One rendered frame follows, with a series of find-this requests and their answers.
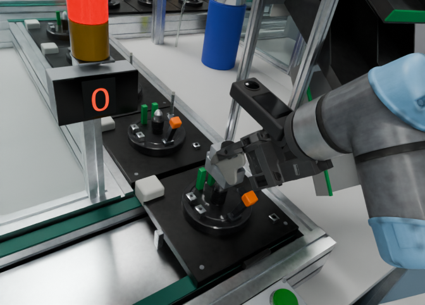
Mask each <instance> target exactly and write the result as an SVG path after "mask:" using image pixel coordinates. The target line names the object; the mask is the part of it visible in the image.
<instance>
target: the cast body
mask: <svg viewBox="0 0 425 305"><path fill-rule="evenodd" d="M233 143H235V142H233V141H231V140H226V141H223V142H219V143H217V144H213V145H211V148H210V151H208V152H207V155H206V163H205V169H206V170H207V171H208V173H209V174H210V175H211V176H212V177H213V178H214V179H215V180H216V181H217V183H219V184H220V186H222V188H224V189H227V188H228V187H231V186H234V185H230V184H228V183H227V181H226V180H225V178H224V176H223V174H222V173H221V171H220V169H219V168H218V166H217V165H216V164H213V165H211V163H210V160H211V159H212V157H213V155H214V153H216V151H218V150H220V149H222V148H224V147H226V146H229V145H231V144H233ZM244 175H245V169H244V168H243V167H241V168H239V169H238V170H237V182H236V184H239V183H242V182H243V178H244ZM236 184H235V185H236Z"/></svg>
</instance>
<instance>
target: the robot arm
mask: <svg viewBox="0 0 425 305"><path fill-rule="evenodd" d="M230 96H231V97H232V98H233V99H234V100H235V101H236V102H237V103H238V104H239V105H240V106H241V107H242V108H243V109H244V110H246V112H248V114H249V115H250V116H251V117H253V119H254V120H255V121H256V122H257V123H258V124H260V126H261V127H262V128H263V129H262V130H258V131H256V132H253V133H251V134H248V135H246V136H244V137H242V138H240V141H238V142H236V143H233V144H231V145H229V146H226V147H224V148H222V149H220V150H218V151H216V153H214V155H213V157H212V159H211V160H210V163H211V165H213V164H216V165H217V166H218V168H219V169H220V171H221V173H222V174H223V176H224V178H225V180H226V181H227V183H228V184H230V185H235V184H236V182H237V170H238V169H239V168H241V167H243V166H244V165H245V163H246V159H245V155H246V157H247V160H248V162H249V168H250V171H251V174H252V176H250V177H249V180H250V183H251V186H252V188H253V191H257V190H262V189H267V188H270V187H275V186H277V185H278V186H282V185H283V184H282V183H285V182H289V181H292V180H298V179H301V178H305V177H310V176H314V175H317V174H319V173H321V172H323V171H325V170H328V169H330V168H332V167H334V166H333V163H332V162H331V158H335V157H339V156H343V155H345V154H350V153H353V155H354V159H355V164H356V167H357V172H358V175H359V180H360V184H361V187H362V192H363V195H364V200H365V203H366V208H367V212H368V215H369V219H368V224H369V226H370V227H372V230H373V234H374V238H375V241H376V244H377V247H378V251H379V255H380V256H381V258H382V259H383V261H385V262H386V263H388V264H389V265H391V266H394V267H397V268H405V269H425V54H423V53H412V54H408V55H406V56H404V57H401V58H399V59H396V60H395V61H392V62H390V63H388V64H385V65H383V66H377V67H374V68H372V69H371V70H369V72H368V73H366V74H364V75H362V76H360V77H358V78H356V79H354V80H352V81H350V82H348V83H346V84H344V85H342V86H340V87H338V88H336V89H334V90H332V91H330V92H328V93H325V94H323V95H322V96H319V97H317V98H315V99H313V100H311V101H309V102H308V103H305V104H303V105H301V106H300V107H299V108H298V109H297V110H295V111H293V110H292V109H291V108H290V107H289V106H287V105H286V104H285V103H284V102H283V101H282V100H281V99H280V98H278V97H277V96H276V95H275V94H273V93H272V92H271V91H270V90H269V89H268V88H267V87H266V86H264V85H263V84H262V83H261V82H260V81H258V79H256V78H255V77H252V78H248V79H245V80H240V81H237V82H233V83H232V85H231V89H230ZM243 152H244V153H246V154H245V155H244V154H243ZM236 155H238V156H237V157H235V158H232V157H233V156H236ZM316 161H317V164H316Z"/></svg>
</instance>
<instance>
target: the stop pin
mask: <svg viewBox="0 0 425 305"><path fill-rule="evenodd" d="M163 238H164V233H163V231H162V230H161V229H158V230H156V231H155V236H154V245H155V247H156V248H157V249H159V248H162V247H163Z"/></svg>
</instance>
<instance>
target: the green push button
mask: <svg viewBox="0 0 425 305"><path fill-rule="evenodd" d="M272 303H273V305H298V300H297V298H296V296H295V294H294V293H293V292H291V291H290V290H288V289H278V290H277V291H276V292H275V293H274V295H273V298H272Z"/></svg>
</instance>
